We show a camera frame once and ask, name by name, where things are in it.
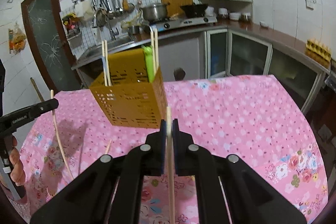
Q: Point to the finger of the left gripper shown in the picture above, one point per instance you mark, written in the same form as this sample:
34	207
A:
12	121

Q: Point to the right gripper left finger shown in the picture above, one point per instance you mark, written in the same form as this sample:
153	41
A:
109	190

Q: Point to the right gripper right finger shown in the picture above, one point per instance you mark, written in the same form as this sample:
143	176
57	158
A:
228	190

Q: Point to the wooden chopstick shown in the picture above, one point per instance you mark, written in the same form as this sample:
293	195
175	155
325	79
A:
108	147
59	140
153	48
170	164
104	61
156	49

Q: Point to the blue plastic spoon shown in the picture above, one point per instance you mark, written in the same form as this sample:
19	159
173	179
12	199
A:
108	71

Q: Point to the steel kitchen sink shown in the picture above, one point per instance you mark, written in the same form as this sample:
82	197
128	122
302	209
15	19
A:
110	43

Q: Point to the chrome kitchen faucet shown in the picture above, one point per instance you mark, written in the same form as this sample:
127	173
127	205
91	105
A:
100	19

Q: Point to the person left hand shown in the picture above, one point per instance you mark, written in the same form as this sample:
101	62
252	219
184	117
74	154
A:
18	174

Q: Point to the hanging yellow bag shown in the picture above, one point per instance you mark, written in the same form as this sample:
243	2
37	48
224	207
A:
17	39

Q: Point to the yellow perforated utensil holder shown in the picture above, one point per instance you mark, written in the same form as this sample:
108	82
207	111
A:
129	97

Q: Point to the dark wooden glass door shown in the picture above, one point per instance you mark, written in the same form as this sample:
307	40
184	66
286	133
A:
48	44

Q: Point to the yellow egg tray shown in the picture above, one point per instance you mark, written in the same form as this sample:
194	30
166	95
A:
319	48

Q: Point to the steel gas stove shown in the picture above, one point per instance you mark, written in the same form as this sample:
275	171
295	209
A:
182	23

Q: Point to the steel cooking pot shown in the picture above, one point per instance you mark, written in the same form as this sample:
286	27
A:
155	11

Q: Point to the stacked white bowls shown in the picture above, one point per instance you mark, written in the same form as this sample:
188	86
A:
244	15

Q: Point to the black wok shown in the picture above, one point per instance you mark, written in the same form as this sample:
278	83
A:
194	10

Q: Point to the white wall switch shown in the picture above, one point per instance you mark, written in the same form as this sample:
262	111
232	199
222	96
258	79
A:
310	4

